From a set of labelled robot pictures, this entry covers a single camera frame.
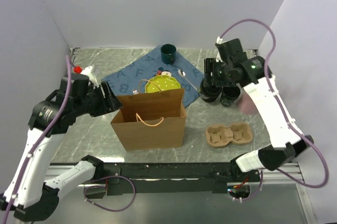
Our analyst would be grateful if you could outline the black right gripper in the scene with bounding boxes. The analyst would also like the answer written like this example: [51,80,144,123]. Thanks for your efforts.
[202,57,236,87]

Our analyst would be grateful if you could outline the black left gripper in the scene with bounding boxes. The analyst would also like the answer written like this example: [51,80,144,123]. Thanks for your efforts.
[75,80,123,116]

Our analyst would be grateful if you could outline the black takeout cup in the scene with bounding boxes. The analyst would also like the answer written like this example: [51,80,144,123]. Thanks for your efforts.
[220,86,241,107]

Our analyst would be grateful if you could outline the brown paper bag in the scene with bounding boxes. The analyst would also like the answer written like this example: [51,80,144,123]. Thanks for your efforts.
[111,88,186,151]

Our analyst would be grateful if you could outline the brown pulp cup carrier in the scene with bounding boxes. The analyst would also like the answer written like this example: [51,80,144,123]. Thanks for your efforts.
[205,122,253,148]

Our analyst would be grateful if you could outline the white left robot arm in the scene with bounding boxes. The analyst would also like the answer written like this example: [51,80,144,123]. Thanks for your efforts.
[1,73,122,223]

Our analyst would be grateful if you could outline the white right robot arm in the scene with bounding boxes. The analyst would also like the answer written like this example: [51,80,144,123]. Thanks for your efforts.
[200,38,313,181]

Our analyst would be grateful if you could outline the silver spoon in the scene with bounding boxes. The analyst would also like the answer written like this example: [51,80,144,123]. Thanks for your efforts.
[177,69,198,92]

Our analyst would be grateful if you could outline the blue letter placemat cloth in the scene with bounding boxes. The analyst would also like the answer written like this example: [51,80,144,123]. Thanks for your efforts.
[102,46,204,107]

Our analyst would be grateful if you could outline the dark green mug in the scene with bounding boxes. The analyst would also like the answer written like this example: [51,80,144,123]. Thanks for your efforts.
[160,44,176,65]

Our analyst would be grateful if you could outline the green polka dot plate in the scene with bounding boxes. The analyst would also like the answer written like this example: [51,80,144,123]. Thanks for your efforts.
[144,75,181,93]

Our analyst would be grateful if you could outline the cartoon mouse coaster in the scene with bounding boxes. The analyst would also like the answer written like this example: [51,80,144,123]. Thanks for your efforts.
[156,67,172,77]

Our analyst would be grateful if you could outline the pink straw holder cup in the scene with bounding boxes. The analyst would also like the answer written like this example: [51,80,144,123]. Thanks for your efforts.
[236,93,258,115]

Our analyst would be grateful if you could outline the black base frame rail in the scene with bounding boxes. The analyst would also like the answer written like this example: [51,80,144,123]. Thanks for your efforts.
[46,155,264,196]

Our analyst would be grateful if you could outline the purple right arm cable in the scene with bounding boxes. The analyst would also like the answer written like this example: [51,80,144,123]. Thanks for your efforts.
[220,18,330,202]

